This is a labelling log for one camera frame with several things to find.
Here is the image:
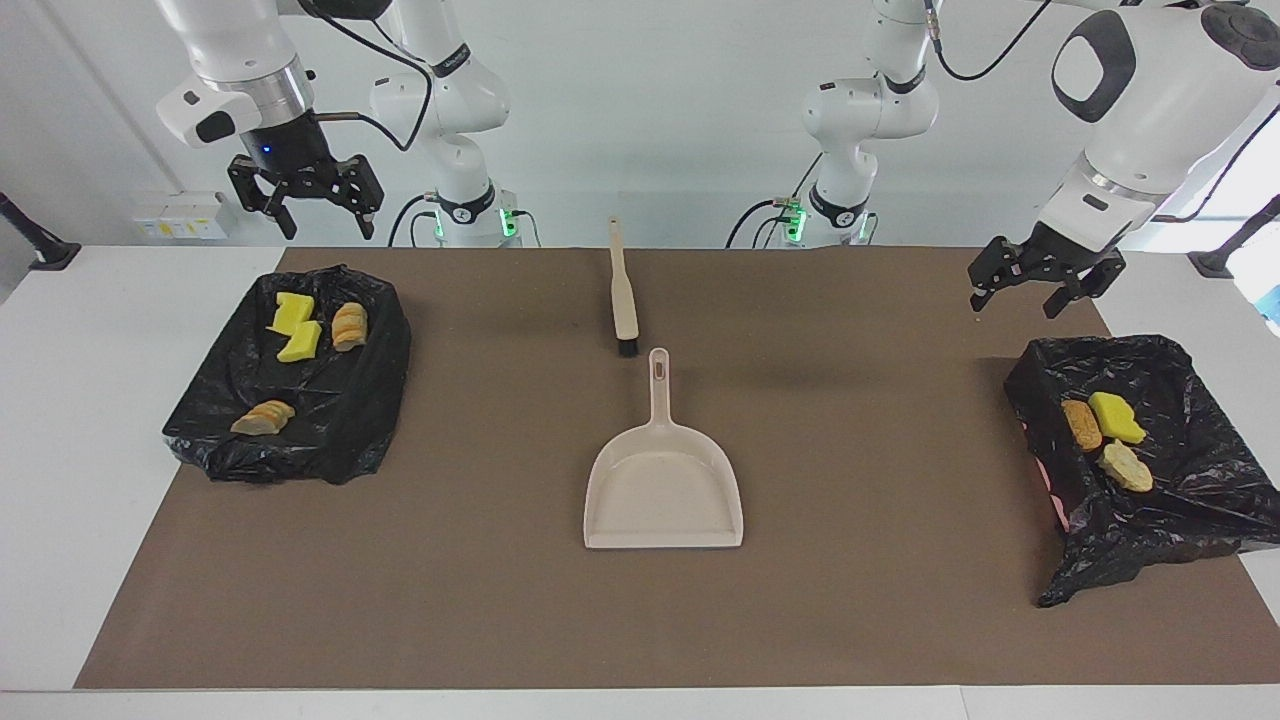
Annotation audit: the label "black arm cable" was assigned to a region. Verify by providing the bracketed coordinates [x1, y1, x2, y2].
[295, 0, 435, 153]
[925, 0, 1280, 225]

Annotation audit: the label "black base cable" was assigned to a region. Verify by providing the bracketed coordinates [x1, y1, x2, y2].
[387, 193, 433, 249]
[726, 150, 823, 249]

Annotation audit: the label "beige hand brush black bristles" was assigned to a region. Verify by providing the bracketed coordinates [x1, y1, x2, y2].
[608, 217, 641, 359]

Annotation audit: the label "small yellow sponge wedge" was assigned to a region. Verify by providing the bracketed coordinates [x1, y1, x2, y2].
[276, 320, 324, 364]

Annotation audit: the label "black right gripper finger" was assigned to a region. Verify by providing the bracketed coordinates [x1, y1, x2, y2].
[333, 153, 386, 241]
[227, 157, 299, 241]

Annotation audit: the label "white blue container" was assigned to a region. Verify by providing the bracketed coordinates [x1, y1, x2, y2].
[1228, 235, 1280, 331]

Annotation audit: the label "brown table mat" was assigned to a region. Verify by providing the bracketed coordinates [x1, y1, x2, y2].
[75, 248, 1280, 691]

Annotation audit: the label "beige plastic dustpan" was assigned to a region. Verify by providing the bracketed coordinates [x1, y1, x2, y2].
[583, 347, 745, 550]

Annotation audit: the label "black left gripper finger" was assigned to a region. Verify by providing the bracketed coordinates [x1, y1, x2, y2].
[967, 236, 1031, 314]
[1043, 248, 1127, 320]

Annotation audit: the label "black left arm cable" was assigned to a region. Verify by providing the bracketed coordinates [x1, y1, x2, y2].
[925, 0, 1280, 225]

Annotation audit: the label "black bag lined pink bin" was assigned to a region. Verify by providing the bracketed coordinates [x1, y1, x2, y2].
[1004, 334, 1280, 609]

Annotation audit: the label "white wall socket box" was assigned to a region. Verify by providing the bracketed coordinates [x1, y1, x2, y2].
[132, 192, 241, 241]

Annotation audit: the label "yellow green sponge piece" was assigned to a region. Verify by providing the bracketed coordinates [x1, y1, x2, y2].
[1088, 391, 1148, 446]

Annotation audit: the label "green yellow jagged sponge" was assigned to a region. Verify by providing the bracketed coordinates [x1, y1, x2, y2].
[266, 291, 315, 336]

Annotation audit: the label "pale foam chunk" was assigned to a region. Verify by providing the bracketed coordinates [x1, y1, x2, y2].
[1098, 442, 1155, 494]

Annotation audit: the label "orange striped bread piece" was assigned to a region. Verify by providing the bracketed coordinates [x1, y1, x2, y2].
[331, 302, 370, 353]

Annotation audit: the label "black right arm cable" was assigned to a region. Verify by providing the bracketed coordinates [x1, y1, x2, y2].
[295, 0, 435, 153]

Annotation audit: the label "pale striped bread piece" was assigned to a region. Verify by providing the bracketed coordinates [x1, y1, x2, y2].
[230, 399, 297, 436]

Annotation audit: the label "brown bread roll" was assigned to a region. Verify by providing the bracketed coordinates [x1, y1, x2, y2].
[1062, 400, 1104, 453]

